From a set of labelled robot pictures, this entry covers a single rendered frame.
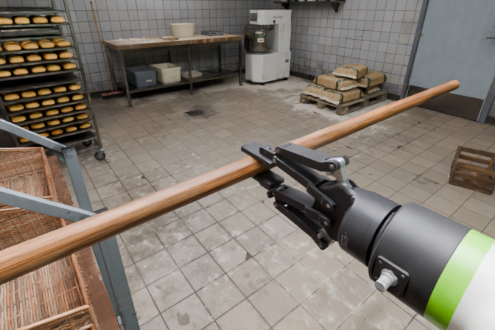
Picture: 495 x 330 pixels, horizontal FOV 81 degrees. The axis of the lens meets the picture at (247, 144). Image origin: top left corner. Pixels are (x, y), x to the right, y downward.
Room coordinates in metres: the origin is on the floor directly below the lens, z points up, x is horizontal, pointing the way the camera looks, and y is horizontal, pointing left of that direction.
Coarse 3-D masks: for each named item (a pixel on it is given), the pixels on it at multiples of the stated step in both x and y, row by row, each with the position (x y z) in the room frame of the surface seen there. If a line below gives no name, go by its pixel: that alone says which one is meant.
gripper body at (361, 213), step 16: (336, 192) 0.27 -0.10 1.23; (352, 192) 0.26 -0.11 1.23; (368, 192) 0.26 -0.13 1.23; (320, 208) 0.29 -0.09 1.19; (336, 208) 0.27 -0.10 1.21; (352, 208) 0.24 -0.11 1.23; (368, 208) 0.24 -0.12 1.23; (384, 208) 0.23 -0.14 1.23; (336, 224) 0.27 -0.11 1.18; (352, 224) 0.23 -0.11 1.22; (368, 224) 0.22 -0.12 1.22; (336, 240) 0.27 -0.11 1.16; (352, 240) 0.22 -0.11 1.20; (368, 240) 0.21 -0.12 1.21; (368, 256) 0.21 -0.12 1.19
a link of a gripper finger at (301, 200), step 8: (272, 192) 0.35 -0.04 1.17; (280, 192) 0.34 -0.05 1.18; (288, 192) 0.34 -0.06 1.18; (296, 192) 0.34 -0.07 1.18; (304, 192) 0.34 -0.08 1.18; (288, 200) 0.33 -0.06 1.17; (296, 200) 0.32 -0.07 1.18; (304, 200) 0.31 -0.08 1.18; (312, 200) 0.31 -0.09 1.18; (304, 208) 0.30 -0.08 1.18; (312, 208) 0.29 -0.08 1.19; (312, 216) 0.29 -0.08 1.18; (320, 216) 0.28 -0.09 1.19; (328, 216) 0.28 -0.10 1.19; (320, 224) 0.27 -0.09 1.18; (328, 224) 0.27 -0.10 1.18
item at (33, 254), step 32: (416, 96) 0.71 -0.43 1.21; (352, 128) 0.52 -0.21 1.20; (256, 160) 0.38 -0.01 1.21; (160, 192) 0.29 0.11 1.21; (192, 192) 0.31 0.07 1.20; (96, 224) 0.24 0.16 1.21; (128, 224) 0.25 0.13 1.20; (0, 256) 0.19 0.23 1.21; (32, 256) 0.20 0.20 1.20; (64, 256) 0.21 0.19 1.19
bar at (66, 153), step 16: (0, 128) 0.84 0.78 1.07; (16, 128) 0.86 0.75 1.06; (48, 144) 0.91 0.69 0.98; (64, 144) 0.96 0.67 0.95; (64, 160) 0.93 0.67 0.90; (80, 176) 0.94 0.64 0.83; (0, 192) 0.46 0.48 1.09; (16, 192) 0.49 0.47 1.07; (80, 192) 0.93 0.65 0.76; (32, 208) 0.49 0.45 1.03; (48, 208) 0.50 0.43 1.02; (64, 208) 0.52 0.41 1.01; (80, 208) 0.92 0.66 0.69; (112, 240) 0.56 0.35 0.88; (96, 256) 0.92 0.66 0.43; (112, 256) 0.55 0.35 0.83; (112, 272) 0.54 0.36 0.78; (112, 288) 0.55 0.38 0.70; (128, 288) 0.56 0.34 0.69; (112, 304) 0.92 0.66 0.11; (128, 304) 0.55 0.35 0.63; (128, 320) 0.55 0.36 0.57
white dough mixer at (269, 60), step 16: (256, 16) 5.60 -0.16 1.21; (272, 16) 5.68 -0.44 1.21; (288, 16) 5.93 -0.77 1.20; (256, 32) 5.47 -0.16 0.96; (272, 32) 5.60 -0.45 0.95; (288, 32) 5.91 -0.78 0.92; (256, 48) 5.47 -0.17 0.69; (272, 48) 5.63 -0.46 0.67; (288, 48) 5.93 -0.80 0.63; (256, 64) 5.51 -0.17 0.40; (272, 64) 5.64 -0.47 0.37; (288, 64) 5.91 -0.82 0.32; (256, 80) 5.51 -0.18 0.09
